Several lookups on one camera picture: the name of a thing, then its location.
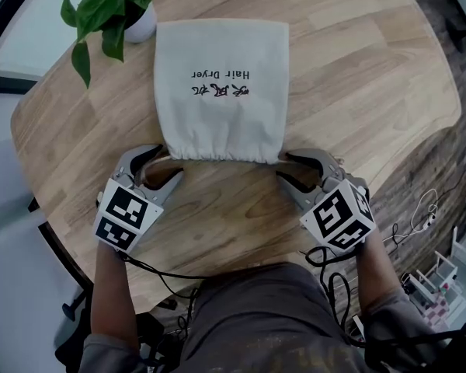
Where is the white power strip with cables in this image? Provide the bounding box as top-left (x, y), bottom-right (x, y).
top-left (391, 187), bottom-right (440, 244)

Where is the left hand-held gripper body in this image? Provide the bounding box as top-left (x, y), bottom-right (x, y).
top-left (92, 166), bottom-right (165, 253)

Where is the beige drawstring hair dryer bag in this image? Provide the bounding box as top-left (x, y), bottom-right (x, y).
top-left (139, 19), bottom-right (292, 166)

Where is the pink checkered mat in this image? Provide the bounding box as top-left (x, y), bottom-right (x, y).
top-left (421, 295), bottom-right (451, 328)

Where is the black framed window sash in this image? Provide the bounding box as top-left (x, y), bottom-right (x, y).
top-left (0, 0), bottom-right (47, 96)

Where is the black strap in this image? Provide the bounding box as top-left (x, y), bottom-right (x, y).
top-left (349, 320), bottom-right (466, 349)

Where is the person's right forearm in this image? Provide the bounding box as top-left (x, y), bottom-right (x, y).
top-left (355, 227), bottom-right (407, 314)

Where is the white wooden rack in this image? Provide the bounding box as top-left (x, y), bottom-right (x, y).
top-left (402, 225), bottom-right (466, 326)

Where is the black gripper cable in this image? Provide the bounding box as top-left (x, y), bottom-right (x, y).
top-left (118, 249), bottom-right (207, 326)
top-left (304, 246), bottom-right (366, 345)

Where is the round black side table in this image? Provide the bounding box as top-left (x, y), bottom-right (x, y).
top-left (446, 13), bottom-right (466, 50)

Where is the green plant in white pot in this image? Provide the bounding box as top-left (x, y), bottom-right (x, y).
top-left (60, 0), bottom-right (158, 89)

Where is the person's grey shirt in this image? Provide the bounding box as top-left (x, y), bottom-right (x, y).
top-left (77, 262), bottom-right (447, 373)

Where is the person's left forearm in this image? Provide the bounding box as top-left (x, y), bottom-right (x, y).
top-left (89, 242), bottom-right (141, 349)

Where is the black office chair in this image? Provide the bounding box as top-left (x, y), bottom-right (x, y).
top-left (54, 289), bottom-right (179, 373)

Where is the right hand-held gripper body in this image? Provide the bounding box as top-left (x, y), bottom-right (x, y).
top-left (298, 164), bottom-right (377, 256)

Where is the black floor cable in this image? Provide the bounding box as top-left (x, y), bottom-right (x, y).
top-left (436, 161), bottom-right (466, 197)

